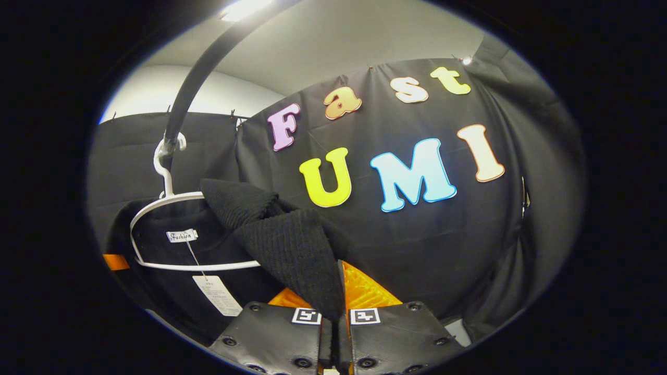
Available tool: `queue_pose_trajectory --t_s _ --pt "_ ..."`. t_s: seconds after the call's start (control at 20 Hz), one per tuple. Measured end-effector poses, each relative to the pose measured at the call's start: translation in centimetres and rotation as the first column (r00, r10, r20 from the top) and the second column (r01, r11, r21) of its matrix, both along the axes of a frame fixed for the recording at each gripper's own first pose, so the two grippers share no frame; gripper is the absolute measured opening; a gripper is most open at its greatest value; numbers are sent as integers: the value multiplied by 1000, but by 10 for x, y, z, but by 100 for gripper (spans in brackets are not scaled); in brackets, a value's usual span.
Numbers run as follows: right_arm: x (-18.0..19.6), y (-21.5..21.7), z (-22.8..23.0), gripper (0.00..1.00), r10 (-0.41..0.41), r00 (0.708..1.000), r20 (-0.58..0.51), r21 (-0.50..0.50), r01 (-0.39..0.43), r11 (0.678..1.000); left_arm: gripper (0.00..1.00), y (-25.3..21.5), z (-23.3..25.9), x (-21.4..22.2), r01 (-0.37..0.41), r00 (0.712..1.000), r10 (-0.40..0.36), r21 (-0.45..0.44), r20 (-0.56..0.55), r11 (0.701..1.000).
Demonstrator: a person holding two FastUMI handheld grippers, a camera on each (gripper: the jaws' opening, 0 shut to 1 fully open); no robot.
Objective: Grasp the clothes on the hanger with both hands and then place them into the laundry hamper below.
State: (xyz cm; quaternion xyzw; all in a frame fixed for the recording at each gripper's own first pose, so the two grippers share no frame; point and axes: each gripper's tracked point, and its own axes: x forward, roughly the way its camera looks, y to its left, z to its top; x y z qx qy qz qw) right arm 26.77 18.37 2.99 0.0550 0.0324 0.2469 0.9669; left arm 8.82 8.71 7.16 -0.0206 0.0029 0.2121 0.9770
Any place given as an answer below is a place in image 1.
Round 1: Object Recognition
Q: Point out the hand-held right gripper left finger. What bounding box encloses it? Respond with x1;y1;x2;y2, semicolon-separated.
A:
208;287;334;375

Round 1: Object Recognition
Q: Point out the black knit garment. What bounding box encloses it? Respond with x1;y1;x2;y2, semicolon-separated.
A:
107;179;360;347

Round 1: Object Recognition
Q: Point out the ceiling light panel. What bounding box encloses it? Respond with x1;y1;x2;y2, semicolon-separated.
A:
219;0;275;22

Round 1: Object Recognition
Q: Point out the white board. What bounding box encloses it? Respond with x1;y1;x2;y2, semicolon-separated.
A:
446;319;473;347

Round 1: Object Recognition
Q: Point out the black backdrop cloth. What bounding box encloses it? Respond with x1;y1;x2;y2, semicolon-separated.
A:
86;34;587;345

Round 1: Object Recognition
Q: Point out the black metal clothes rack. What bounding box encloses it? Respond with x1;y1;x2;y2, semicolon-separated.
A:
159;0;303;172

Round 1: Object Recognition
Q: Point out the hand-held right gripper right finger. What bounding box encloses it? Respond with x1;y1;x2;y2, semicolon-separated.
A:
338;260;464;375

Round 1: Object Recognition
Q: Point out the white clothes hanger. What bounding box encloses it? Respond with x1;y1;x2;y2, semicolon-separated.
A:
129;133;261;272

